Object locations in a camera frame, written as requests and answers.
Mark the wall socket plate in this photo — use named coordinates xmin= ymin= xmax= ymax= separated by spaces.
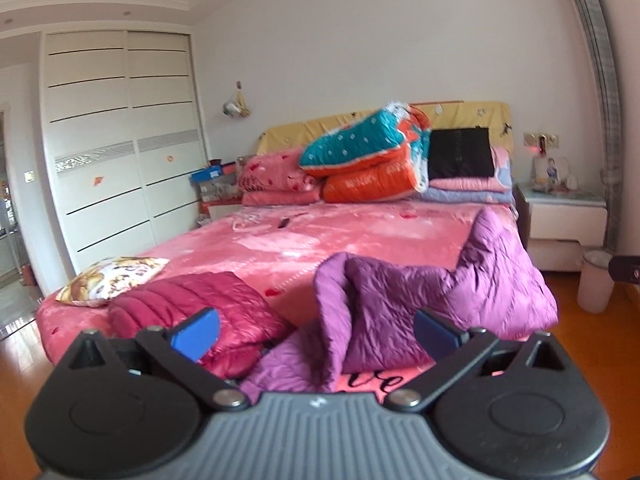
xmin=523 ymin=131 xmax=560 ymax=150

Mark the framed photo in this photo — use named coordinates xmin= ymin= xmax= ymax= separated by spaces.
xmin=532 ymin=156 xmax=571 ymax=193

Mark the grey plaid curtain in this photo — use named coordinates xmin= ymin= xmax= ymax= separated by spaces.
xmin=560 ymin=0 xmax=623 ymax=251

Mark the teal and orange folded quilt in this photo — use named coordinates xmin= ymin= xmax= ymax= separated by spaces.
xmin=299 ymin=101 xmax=433 ymax=204

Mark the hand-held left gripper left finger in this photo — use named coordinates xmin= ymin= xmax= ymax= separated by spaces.
xmin=62 ymin=306 xmax=251 ymax=412

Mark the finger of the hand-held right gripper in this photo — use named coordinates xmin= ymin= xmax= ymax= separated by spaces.
xmin=610 ymin=256 xmax=640 ymax=283

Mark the white sliding door wardrobe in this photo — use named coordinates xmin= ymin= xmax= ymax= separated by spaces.
xmin=39 ymin=30 xmax=208 ymax=291

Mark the white clothes hanger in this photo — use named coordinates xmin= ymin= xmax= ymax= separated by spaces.
xmin=232 ymin=212 xmax=273 ymax=233

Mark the red and white nightstand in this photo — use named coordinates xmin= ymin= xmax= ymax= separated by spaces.
xmin=200 ymin=197 xmax=246 ymax=221

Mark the cartoon print pillow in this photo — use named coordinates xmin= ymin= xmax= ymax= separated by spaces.
xmin=55 ymin=256 xmax=171 ymax=307

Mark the purple down jacket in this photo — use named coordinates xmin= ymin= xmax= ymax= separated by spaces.
xmin=239 ymin=207 xmax=560 ymax=394

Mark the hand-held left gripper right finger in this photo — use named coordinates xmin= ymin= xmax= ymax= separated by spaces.
xmin=383 ymin=307 xmax=577 ymax=413

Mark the white trash bin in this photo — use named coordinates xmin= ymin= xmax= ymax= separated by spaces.
xmin=576 ymin=250 xmax=616 ymax=315

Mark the black cloth bag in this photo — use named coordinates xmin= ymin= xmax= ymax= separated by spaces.
xmin=427 ymin=127 xmax=496 ymax=180

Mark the glass sliding door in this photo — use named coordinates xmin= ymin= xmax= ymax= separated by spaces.
xmin=0 ymin=105 xmax=26 ymax=286

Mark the maroon down jacket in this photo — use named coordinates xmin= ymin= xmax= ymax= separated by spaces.
xmin=107 ymin=271 xmax=296 ymax=380

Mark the pink heart print pillow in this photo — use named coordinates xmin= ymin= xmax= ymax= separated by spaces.
xmin=241 ymin=187 xmax=323 ymax=207

